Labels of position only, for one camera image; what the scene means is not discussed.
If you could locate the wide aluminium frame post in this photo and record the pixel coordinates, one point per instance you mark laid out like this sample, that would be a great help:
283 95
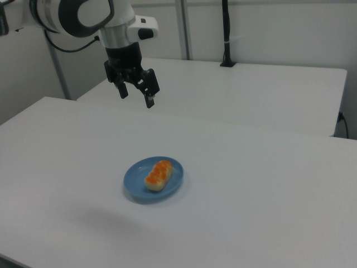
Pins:
185 28

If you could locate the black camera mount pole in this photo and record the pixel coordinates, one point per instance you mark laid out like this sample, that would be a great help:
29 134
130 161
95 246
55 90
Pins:
226 28

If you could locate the slanted aluminium frame post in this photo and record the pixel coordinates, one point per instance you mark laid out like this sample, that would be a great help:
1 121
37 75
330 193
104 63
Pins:
60 75

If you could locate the orange glazed bread loaf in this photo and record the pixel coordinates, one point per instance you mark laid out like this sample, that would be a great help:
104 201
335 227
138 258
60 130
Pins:
159 176

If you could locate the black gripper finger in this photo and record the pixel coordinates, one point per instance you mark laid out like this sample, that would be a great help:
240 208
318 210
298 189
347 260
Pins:
149 83
122 88

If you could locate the black pole base clamp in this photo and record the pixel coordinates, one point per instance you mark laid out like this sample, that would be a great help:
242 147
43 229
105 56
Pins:
228 64

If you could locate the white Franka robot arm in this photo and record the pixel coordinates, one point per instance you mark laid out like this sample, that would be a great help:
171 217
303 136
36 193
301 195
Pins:
83 14

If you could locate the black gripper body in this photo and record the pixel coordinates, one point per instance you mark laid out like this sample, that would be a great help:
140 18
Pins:
122 57

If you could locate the blue oval plate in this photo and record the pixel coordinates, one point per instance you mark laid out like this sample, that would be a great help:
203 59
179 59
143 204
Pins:
139 181

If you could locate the black device box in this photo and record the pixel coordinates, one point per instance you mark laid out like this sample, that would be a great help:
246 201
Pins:
3 22

